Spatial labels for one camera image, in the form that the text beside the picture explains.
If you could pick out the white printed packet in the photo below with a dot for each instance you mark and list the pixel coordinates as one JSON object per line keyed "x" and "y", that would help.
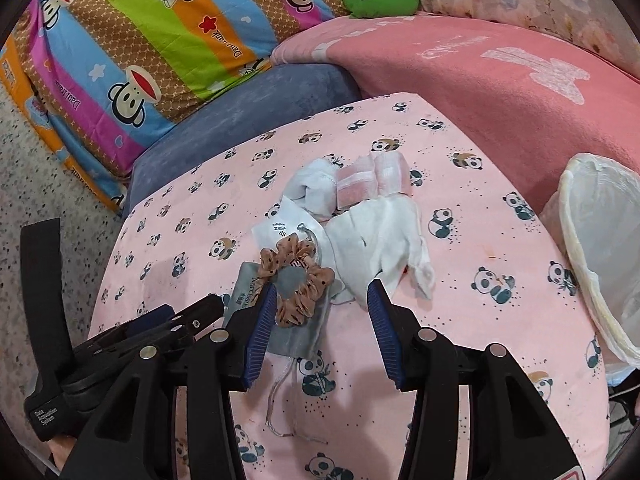
{"x": 289, "y": 219}

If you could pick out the pink white sock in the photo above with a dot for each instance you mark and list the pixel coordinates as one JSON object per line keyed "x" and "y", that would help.
{"x": 372, "y": 176}

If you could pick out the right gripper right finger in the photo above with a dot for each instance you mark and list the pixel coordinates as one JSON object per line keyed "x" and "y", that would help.
{"x": 513, "y": 433}

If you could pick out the pink panda print sheet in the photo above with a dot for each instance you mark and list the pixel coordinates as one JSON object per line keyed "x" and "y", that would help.
{"x": 461, "y": 248}

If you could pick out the pink towel blanket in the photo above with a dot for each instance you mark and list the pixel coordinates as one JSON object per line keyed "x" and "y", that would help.
{"x": 529, "y": 101}

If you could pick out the white lined trash bin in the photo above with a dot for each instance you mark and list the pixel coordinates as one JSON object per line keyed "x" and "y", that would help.
{"x": 593, "y": 216}

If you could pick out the white cloth glove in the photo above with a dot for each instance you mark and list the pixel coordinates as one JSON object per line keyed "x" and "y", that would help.
{"x": 381, "y": 238}

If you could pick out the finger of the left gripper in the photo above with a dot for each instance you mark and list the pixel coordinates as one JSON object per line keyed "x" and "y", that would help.
{"x": 150, "y": 327}

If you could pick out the colourful striped monkey quilt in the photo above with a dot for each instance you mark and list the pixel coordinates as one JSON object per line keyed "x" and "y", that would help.
{"x": 102, "y": 80}

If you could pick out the peach dotted scrunchie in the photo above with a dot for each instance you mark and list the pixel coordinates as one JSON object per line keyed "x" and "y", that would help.
{"x": 300, "y": 281}

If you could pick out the blue grey cushion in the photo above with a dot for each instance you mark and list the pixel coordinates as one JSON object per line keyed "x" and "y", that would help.
{"x": 271, "y": 99}

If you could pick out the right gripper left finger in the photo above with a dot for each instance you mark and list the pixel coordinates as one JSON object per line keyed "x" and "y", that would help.
{"x": 131, "y": 435}

